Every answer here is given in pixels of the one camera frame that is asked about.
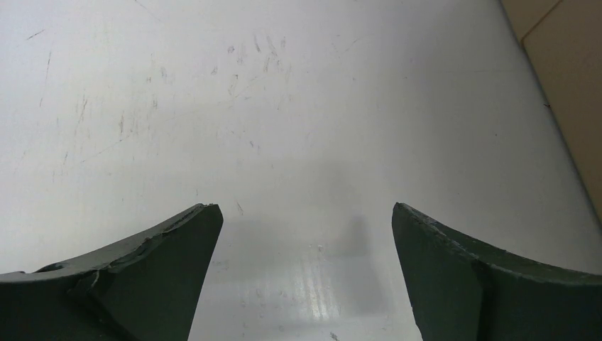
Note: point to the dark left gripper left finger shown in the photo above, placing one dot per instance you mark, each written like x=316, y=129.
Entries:
x=143, y=287

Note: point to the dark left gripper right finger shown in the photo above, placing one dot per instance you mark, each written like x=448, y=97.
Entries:
x=461, y=288

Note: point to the tan plastic tool box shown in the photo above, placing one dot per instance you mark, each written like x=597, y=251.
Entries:
x=562, y=40

